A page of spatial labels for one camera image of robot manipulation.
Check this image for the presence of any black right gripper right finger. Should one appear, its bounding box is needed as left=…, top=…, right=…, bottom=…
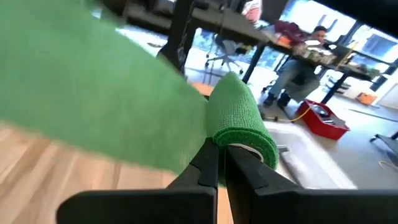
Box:
left=224, top=144, right=398, bottom=224

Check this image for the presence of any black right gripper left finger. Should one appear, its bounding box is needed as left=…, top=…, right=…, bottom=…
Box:
left=57, top=138, right=220, bottom=224

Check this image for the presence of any green elastic bandage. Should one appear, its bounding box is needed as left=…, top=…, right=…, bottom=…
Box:
left=0, top=0, right=280, bottom=187

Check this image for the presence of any clear plastic storage box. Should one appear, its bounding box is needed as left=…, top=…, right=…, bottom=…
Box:
left=264, top=120, right=358, bottom=190

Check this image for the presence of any red plastic tote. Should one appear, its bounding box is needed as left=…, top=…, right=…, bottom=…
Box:
left=297, top=99, right=351, bottom=141

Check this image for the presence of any person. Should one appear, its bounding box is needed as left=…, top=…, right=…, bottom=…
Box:
left=262, top=25, right=331, bottom=109

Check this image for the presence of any orange box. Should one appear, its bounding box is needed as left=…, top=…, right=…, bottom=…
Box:
left=356, top=92, right=379, bottom=106

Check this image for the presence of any grey office chair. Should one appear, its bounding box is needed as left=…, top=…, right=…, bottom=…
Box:
left=204, top=33, right=246, bottom=75

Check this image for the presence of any yellow extension cable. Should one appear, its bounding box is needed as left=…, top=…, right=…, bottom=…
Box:
left=287, top=106, right=312, bottom=123

